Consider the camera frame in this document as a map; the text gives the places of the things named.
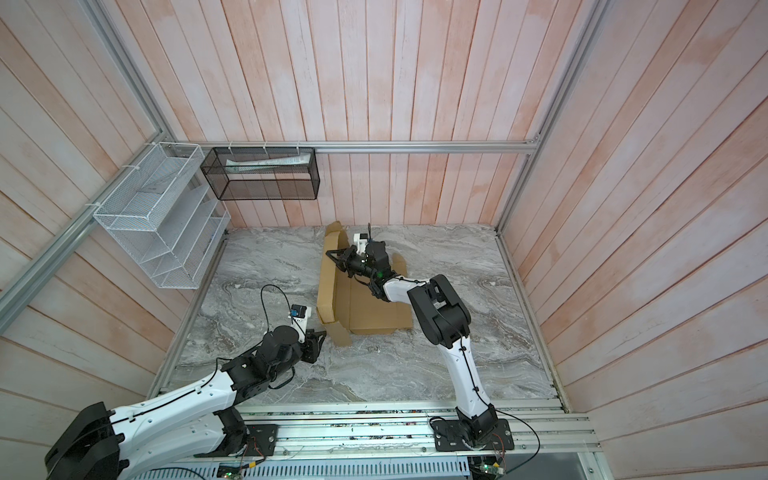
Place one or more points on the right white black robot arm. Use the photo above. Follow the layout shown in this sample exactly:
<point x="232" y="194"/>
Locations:
<point x="443" y="318"/>

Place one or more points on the right green circuit board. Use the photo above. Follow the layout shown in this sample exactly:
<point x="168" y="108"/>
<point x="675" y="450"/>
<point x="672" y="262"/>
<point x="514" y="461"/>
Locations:
<point x="483" y="469"/>

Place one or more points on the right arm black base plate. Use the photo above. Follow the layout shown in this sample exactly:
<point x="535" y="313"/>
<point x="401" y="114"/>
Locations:
<point x="456" y="435"/>

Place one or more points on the brown cardboard box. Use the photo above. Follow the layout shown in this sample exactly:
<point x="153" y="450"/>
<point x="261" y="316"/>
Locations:
<point x="346" y="307"/>

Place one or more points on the white paper in black basket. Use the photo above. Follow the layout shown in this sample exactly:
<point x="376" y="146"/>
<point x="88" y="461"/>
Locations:
<point x="281" y="165"/>

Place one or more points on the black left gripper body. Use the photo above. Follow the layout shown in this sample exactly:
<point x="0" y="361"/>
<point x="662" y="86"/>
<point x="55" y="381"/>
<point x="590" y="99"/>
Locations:
<point x="308" y="336"/>

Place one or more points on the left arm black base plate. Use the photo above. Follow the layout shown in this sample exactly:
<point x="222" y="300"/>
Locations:
<point x="250" y="440"/>

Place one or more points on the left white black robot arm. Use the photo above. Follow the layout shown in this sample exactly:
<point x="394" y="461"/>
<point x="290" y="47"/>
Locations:
<point x="199" y="419"/>

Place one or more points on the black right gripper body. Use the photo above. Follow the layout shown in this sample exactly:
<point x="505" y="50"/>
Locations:
<point x="374" y="274"/>

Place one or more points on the aluminium mounting rail frame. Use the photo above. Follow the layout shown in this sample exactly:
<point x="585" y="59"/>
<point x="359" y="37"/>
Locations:
<point x="418" y="429"/>

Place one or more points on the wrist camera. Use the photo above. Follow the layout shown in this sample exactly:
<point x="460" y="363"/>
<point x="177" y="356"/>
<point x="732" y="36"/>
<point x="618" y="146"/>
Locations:
<point x="300" y="315"/>
<point x="361" y="241"/>

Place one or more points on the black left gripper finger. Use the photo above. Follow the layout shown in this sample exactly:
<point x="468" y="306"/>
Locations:
<point x="310" y="353"/>
<point x="316" y="340"/>

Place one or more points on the white slotted cable duct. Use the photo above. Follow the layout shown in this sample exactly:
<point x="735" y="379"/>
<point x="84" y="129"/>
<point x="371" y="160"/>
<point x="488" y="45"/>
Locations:
<point x="370" y="468"/>

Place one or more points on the white wire mesh shelf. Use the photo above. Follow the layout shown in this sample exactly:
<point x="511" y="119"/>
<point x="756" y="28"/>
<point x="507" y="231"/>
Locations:
<point x="166" y="220"/>

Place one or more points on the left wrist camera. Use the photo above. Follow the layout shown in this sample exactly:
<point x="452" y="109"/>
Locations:
<point x="300" y="315"/>

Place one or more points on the green circuit board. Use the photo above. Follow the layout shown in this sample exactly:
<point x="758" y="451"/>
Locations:
<point x="230" y="472"/>
<point x="483" y="469"/>

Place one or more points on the black wire mesh basket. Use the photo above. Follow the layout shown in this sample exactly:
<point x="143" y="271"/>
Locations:
<point x="303" y="185"/>

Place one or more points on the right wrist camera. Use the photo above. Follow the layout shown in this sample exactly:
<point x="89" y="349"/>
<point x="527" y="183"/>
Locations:
<point x="361" y="241"/>

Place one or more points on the left green circuit board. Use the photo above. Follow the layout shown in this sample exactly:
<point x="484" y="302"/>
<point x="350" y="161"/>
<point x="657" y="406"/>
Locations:
<point x="230" y="472"/>

